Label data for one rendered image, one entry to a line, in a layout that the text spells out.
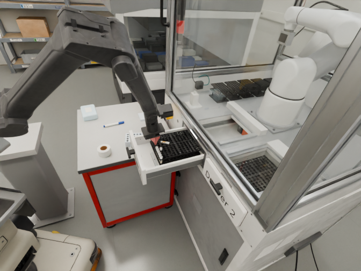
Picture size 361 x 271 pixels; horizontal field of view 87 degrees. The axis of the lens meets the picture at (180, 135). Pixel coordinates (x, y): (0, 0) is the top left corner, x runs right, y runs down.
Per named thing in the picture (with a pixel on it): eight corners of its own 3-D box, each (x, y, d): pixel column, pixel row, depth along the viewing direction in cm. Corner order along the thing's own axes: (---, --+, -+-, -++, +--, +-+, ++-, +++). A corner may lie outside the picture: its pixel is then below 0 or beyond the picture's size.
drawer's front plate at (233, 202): (236, 227, 75) (244, 213, 68) (202, 173, 95) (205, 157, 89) (239, 226, 76) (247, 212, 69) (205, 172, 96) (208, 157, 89)
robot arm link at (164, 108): (143, 97, 76) (149, 116, 74) (171, 91, 78) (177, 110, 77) (144, 108, 87) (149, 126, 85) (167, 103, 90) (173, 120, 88)
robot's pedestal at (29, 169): (30, 230, 145) (-33, 162, 97) (36, 197, 166) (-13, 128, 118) (74, 217, 155) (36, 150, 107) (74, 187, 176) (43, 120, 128)
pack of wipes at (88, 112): (98, 119, 134) (97, 113, 131) (84, 121, 130) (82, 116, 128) (95, 108, 144) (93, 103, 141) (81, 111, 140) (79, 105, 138)
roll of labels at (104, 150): (96, 156, 107) (94, 151, 104) (101, 148, 112) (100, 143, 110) (108, 158, 106) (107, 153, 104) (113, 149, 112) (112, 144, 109)
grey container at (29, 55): (23, 64, 356) (19, 54, 345) (27, 58, 377) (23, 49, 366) (48, 62, 369) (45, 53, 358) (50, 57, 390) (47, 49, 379)
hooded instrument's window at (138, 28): (122, 80, 152) (113, 14, 123) (101, 31, 276) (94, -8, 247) (238, 70, 190) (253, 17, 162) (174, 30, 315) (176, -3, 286)
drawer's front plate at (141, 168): (143, 185, 87) (141, 170, 80) (130, 145, 107) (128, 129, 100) (146, 184, 88) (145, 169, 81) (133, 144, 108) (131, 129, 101)
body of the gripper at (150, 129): (165, 133, 89) (164, 120, 85) (144, 138, 87) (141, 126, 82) (161, 125, 94) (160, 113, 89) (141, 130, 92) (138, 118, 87)
